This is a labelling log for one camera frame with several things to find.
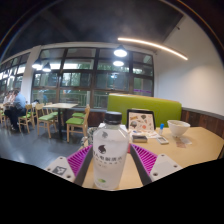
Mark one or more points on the pendant ceiling lamps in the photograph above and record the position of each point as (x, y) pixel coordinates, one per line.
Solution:
(120, 52)

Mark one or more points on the clear plastic wrapper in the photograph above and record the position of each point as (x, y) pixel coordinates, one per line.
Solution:
(183, 141)

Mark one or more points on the white sticker sheet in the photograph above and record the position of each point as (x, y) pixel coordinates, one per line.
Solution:
(150, 133)

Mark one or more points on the small blue-capped white tube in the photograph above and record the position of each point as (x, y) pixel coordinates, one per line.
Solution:
(161, 129)

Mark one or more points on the clear black-capped water bottle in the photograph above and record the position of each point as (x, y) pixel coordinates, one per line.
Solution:
(110, 156)

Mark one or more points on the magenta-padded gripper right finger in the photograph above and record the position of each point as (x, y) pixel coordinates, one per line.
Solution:
(161, 165)

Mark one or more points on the small dark box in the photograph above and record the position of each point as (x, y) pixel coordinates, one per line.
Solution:
(139, 138)

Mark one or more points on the wooden chairs with green cushions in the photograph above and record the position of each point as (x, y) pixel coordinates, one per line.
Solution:
(75, 120)

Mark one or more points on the wooden dining table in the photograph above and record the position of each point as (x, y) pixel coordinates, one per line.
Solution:
(60, 105)

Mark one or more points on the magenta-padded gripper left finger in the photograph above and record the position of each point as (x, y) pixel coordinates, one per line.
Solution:
(61, 168)

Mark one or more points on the curved linear ceiling light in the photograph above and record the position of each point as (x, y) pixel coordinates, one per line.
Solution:
(153, 45)

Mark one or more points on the white ceramic bowl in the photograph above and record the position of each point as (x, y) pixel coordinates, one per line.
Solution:
(178, 128)

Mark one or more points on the black sticker-covered tablet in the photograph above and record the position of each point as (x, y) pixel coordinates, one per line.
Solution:
(141, 120)

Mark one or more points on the person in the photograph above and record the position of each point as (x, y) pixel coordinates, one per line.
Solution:
(18, 108)
(7, 98)

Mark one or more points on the green upholstered bench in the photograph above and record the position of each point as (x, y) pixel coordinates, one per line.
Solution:
(166, 108)

